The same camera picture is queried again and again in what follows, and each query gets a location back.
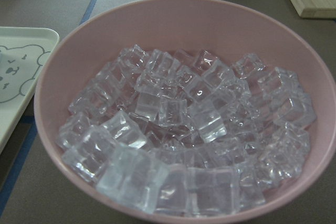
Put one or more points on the pink bowl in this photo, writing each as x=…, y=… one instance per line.
x=224, y=29

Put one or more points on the clear ice cubes pile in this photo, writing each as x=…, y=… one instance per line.
x=183, y=135

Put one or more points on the cream bear tray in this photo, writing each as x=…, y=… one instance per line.
x=24, y=51

